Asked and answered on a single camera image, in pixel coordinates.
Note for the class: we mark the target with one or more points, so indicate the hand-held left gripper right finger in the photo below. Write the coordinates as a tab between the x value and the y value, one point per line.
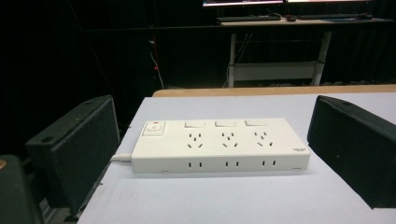
351	146

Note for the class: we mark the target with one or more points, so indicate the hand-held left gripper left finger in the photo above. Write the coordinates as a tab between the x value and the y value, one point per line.
76	149

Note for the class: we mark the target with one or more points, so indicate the white power strip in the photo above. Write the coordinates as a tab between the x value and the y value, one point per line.
218	146

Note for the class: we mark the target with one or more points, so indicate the desk with white legs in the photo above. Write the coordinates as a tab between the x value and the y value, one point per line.
277	46

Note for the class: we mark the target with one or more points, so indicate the black keyboard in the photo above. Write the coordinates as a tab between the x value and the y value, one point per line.
330	16
247	18

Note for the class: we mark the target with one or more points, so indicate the black computer mouse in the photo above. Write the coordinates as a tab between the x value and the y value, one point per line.
291	18

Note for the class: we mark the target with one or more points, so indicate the computer monitor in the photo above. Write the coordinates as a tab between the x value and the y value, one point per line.
327	1
243	2

